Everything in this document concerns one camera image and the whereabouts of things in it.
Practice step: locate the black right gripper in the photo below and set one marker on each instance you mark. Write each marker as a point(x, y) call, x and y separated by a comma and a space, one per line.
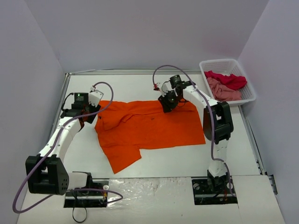
point(168, 102)

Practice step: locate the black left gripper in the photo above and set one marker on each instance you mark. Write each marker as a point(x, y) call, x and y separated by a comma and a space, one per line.
point(92, 113)

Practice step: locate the orange t shirt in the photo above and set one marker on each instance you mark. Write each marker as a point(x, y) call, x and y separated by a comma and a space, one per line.
point(123, 129)

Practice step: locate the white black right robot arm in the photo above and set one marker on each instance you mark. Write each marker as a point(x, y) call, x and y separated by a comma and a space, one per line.
point(217, 123)

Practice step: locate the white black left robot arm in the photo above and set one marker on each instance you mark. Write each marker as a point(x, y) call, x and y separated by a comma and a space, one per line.
point(59, 181)

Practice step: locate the dusty pink t shirt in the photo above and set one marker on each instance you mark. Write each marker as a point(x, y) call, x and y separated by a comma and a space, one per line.
point(222, 92)

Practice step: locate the white plastic laundry basket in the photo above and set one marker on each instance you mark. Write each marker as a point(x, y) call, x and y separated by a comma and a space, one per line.
point(228, 67)

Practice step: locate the magenta t shirt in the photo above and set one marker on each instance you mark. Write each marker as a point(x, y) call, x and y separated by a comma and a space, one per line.
point(232, 82)

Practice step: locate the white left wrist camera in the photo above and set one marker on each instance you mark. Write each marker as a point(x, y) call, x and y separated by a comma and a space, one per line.
point(95, 96)

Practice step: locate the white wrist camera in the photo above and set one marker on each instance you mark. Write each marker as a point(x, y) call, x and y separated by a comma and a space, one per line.
point(161, 87)
point(95, 96)

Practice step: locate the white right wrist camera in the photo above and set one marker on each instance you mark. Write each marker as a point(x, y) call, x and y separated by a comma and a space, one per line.
point(161, 87)

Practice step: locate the aluminium table edge rail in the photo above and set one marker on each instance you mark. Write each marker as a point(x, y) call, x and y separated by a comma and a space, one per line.
point(60, 102)

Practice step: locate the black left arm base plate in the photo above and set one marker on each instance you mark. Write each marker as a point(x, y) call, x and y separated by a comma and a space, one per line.
point(87, 198)

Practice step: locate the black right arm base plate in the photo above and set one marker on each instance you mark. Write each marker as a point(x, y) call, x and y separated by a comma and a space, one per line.
point(204, 195)

